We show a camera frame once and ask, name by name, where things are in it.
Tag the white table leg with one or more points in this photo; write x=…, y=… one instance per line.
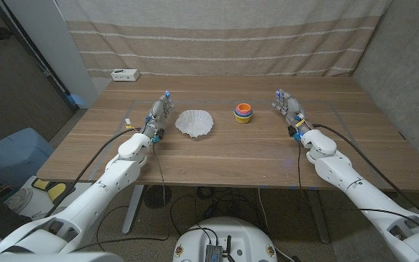
x=133, y=209

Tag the beige striped backdrop curtain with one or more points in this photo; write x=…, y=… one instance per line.
x=224, y=43

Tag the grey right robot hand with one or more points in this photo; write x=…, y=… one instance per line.
x=292, y=109

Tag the grey table leg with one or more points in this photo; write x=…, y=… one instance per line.
x=318, y=218

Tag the blue plastic cup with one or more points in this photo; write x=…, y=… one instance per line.
x=243, y=115

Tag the pink plastic cup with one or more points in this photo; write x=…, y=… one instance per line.
x=243, y=113

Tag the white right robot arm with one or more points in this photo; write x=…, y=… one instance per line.
x=355, y=182

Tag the white wall panel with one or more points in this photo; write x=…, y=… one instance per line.
x=56, y=47

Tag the blue plastic bin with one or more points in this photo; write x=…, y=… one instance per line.
x=13, y=156

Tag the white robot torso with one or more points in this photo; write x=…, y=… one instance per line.
x=238, y=236

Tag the white power strip box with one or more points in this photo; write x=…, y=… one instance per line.
x=125, y=75

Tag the grey sneaker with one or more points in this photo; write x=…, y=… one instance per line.
x=18, y=200

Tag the round black floor grille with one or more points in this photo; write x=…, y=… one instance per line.
x=157, y=197

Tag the white paper coffee filter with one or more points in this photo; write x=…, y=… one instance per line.
x=194, y=122

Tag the yellow plastic cup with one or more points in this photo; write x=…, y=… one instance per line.
x=243, y=119

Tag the yellow and black floor object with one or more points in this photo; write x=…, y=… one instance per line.
x=55, y=190

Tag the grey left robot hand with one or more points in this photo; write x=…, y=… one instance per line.
x=156, y=116

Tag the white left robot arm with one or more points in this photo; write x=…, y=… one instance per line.
x=100, y=193

